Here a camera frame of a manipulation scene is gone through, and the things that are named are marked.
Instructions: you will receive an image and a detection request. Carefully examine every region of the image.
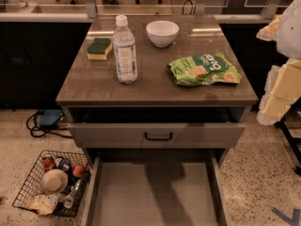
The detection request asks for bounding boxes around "white ceramic bowl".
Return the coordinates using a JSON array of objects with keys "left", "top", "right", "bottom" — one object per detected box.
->
[{"left": 146, "top": 21, "right": 180, "bottom": 48}]

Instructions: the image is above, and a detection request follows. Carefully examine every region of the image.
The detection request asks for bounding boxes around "red soda can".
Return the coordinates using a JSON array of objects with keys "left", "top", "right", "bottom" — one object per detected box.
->
[{"left": 42, "top": 154, "right": 56, "bottom": 171}]

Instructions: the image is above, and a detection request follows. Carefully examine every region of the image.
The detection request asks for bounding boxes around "grey drawer cabinet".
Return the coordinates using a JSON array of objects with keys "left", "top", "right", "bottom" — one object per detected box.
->
[{"left": 55, "top": 14, "right": 260, "bottom": 226}]

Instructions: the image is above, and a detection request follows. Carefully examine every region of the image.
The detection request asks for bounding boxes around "red apple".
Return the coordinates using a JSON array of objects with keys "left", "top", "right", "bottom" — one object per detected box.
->
[{"left": 72, "top": 164, "right": 86, "bottom": 178}]

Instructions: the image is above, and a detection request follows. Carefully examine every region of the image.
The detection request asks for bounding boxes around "tan upturned bowl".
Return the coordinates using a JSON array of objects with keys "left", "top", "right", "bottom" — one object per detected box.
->
[{"left": 41, "top": 169, "right": 68, "bottom": 194}]

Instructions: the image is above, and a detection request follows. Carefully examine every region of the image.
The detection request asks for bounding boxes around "black wire basket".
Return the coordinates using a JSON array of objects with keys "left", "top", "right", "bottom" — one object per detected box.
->
[{"left": 13, "top": 150, "right": 90, "bottom": 218}]

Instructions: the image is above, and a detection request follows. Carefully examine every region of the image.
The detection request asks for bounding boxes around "green rice chip bag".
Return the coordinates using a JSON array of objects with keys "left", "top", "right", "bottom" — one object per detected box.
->
[{"left": 167, "top": 53, "right": 241, "bottom": 87}]

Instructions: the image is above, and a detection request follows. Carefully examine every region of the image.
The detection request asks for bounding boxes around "black floor cable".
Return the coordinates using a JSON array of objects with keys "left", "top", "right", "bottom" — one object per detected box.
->
[{"left": 25, "top": 108, "right": 73, "bottom": 139}]

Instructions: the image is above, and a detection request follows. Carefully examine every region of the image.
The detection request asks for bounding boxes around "clear plastic water bottle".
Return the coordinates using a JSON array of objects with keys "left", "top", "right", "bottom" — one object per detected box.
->
[{"left": 113, "top": 15, "right": 137, "bottom": 84}]

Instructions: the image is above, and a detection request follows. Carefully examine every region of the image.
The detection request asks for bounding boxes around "blue floor tape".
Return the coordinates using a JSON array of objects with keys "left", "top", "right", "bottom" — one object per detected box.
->
[{"left": 272, "top": 207, "right": 301, "bottom": 226}]

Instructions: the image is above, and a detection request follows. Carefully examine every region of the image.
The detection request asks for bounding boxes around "blue power adapter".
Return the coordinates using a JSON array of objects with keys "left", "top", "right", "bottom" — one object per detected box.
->
[{"left": 40, "top": 109, "right": 62, "bottom": 128}]

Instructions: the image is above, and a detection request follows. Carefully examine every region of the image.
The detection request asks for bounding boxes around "grey top drawer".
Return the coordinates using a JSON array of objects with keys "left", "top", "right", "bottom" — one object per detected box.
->
[{"left": 69, "top": 107, "right": 245, "bottom": 149}]

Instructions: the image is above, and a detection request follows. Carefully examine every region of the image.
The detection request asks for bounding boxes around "crumpled yellow snack bag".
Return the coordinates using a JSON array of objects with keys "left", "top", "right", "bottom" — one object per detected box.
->
[{"left": 24, "top": 193, "right": 65, "bottom": 216}]

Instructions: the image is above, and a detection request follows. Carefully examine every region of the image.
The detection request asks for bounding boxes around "grey open middle drawer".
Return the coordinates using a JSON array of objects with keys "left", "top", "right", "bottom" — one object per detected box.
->
[{"left": 80, "top": 155, "right": 232, "bottom": 226}]

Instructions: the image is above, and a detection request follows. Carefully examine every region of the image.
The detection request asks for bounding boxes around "small glass bottle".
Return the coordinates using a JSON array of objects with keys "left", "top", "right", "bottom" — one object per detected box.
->
[{"left": 63, "top": 180, "right": 82, "bottom": 209}]

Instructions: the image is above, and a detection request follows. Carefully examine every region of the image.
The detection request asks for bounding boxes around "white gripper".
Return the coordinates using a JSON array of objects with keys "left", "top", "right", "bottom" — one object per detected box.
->
[{"left": 256, "top": 0, "right": 301, "bottom": 125}]

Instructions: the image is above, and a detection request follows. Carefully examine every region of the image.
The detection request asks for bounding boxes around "green and yellow sponge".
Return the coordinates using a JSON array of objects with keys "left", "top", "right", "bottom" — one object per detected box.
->
[{"left": 87, "top": 38, "right": 112, "bottom": 60}]

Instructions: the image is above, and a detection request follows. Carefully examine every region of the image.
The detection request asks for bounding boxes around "blue white can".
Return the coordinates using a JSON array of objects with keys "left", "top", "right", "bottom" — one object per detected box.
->
[{"left": 55, "top": 156, "right": 71, "bottom": 173}]

